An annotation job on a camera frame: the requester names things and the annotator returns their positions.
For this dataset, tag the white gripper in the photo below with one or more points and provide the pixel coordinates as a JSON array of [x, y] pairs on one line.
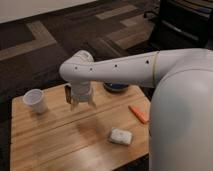
[[81, 92]]

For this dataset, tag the white sponge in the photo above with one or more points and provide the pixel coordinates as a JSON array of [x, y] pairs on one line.
[[120, 136]]

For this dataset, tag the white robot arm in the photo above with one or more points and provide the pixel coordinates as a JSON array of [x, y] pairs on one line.
[[181, 109]]

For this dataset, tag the dark ceramic bowl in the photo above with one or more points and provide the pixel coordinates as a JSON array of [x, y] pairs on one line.
[[115, 88]]

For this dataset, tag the white plastic cup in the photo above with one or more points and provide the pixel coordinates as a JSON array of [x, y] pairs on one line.
[[35, 99]]

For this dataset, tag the orange carrot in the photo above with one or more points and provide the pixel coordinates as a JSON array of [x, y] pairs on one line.
[[142, 117]]

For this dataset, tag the black office chair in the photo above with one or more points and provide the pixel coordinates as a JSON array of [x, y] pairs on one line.
[[182, 24]]

